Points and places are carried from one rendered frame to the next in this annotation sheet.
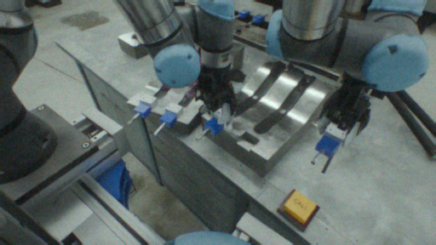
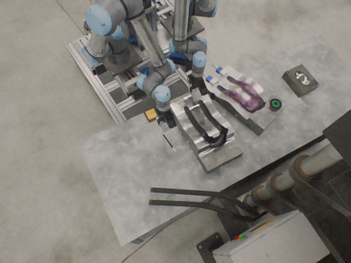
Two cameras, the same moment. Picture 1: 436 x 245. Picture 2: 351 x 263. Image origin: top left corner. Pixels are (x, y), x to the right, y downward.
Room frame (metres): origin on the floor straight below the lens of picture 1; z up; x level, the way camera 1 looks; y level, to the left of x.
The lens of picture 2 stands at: (0.69, -0.96, 2.44)
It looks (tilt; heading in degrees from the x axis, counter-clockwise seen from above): 66 degrees down; 104
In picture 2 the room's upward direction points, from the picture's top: 5 degrees clockwise
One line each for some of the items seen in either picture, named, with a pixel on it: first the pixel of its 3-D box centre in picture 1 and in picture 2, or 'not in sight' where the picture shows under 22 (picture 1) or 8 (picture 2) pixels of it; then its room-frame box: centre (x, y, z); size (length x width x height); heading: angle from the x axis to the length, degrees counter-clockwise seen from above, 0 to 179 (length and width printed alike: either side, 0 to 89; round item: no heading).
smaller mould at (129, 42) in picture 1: (143, 41); (300, 80); (1.22, 0.38, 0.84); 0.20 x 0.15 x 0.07; 137
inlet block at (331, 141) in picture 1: (324, 148); (162, 120); (0.41, -0.28, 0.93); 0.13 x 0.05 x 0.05; 136
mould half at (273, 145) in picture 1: (277, 102); (205, 128); (0.68, -0.21, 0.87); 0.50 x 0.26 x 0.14; 137
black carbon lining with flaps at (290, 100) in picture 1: (274, 92); (206, 122); (0.67, -0.20, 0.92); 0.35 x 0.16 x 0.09; 137
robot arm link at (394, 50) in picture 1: (379, 51); (150, 83); (0.34, -0.24, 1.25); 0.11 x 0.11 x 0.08; 68
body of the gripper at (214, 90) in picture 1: (215, 83); (196, 78); (0.53, 0.01, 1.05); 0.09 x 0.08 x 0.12; 136
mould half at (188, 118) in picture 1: (192, 76); (243, 97); (0.86, 0.10, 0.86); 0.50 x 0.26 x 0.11; 154
